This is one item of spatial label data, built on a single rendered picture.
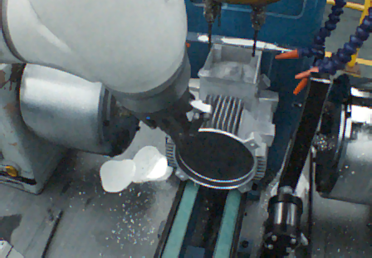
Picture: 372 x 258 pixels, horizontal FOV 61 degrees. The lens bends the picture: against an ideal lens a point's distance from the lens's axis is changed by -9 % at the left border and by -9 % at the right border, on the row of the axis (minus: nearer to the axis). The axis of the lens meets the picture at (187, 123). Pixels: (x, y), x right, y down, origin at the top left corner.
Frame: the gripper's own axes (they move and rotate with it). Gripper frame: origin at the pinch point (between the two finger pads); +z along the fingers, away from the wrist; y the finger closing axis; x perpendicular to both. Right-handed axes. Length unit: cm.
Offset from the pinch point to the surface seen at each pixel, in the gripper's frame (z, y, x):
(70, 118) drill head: 2.7, 21.3, 0.2
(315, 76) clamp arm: -12.8, -18.8, -7.1
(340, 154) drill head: 2.2, -27.1, -1.6
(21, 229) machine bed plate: 20.5, 36.7, 25.3
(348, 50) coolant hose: -11.4, -23.6, -13.0
